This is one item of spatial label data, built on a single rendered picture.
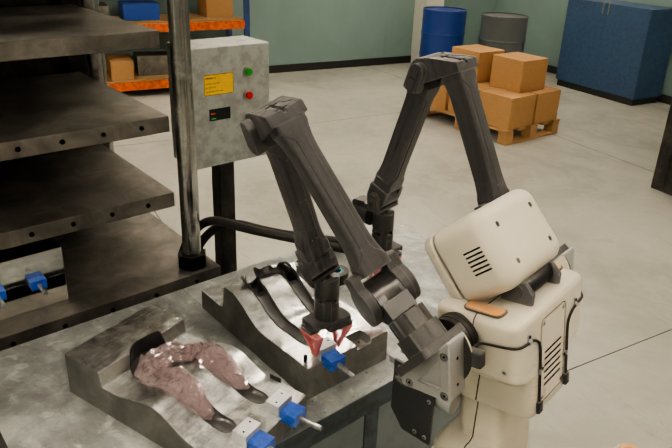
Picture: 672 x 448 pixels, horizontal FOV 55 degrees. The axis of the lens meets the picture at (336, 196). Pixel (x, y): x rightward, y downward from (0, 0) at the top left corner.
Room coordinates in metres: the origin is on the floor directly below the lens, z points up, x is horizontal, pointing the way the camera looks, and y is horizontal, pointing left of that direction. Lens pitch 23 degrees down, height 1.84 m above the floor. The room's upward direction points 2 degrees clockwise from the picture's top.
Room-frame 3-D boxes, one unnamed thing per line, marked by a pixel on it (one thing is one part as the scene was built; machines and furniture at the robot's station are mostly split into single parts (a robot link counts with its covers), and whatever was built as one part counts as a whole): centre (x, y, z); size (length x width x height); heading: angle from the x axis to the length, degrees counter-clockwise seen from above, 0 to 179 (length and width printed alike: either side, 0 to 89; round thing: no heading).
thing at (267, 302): (1.48, 0.11, 0.92); 0.35 x 0.16 x 0.09; 41
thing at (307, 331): (1.27, 0.03, 0.95); 0.07 x 0.07 x 0.09; 41
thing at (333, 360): (1.25, -0.02, 0.89); 0.13 x 0.05 x 0.05; 40
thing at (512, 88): (6.46, -1.51, 0.37); 1.20 x 0.82 x 0.74; 38
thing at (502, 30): (8.37, -2.03, 0.44); 0.59 x 0.59 x 0.88
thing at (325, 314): (1.28, 0.01, 1.02); 0.10 x 0.07 x 0.07; 131
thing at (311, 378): (1.49, 0.11, 0.87); 0.50 x 0.26 x 0.14; 41
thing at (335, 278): (1.29, 0.02, 1.08); 0.07 x 0.06 x 0.07; 32
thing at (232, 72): (2.16, 0.41, 0.74); 0.30 x 0.22 x 1.47; 131
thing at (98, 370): (1.20, 0.33, 0.86); 0.50 x 0.26 x 0.11; 58
